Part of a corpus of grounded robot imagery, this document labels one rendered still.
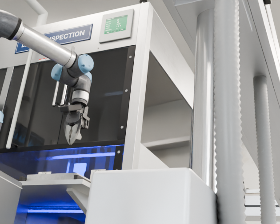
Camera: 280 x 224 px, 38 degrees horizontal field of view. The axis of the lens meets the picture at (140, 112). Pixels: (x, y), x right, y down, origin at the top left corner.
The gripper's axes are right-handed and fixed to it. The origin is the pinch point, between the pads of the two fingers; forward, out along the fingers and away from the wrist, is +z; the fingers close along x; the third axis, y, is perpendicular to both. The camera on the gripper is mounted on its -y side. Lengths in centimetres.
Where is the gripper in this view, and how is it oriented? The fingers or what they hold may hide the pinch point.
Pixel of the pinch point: (70, 141)
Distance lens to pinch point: 180.3
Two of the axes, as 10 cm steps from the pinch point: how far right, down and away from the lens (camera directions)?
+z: -0.9, 9.0, -4.2
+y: 4.1, 4.2, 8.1
